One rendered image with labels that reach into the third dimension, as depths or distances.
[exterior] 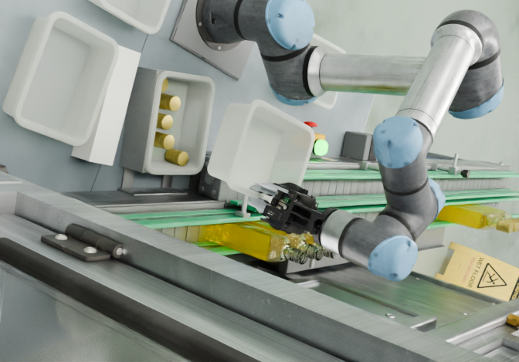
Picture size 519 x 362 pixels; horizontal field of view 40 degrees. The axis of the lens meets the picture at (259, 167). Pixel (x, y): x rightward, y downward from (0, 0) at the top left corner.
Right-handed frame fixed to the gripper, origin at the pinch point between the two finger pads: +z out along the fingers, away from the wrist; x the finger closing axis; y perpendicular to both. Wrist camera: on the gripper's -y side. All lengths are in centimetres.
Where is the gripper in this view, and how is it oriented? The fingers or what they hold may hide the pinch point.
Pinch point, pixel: (256, 193)
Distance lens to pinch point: 138.9
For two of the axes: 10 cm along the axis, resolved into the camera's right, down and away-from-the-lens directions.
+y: -5.8, -2.3, -7.8
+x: -3.8, 9.2, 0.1
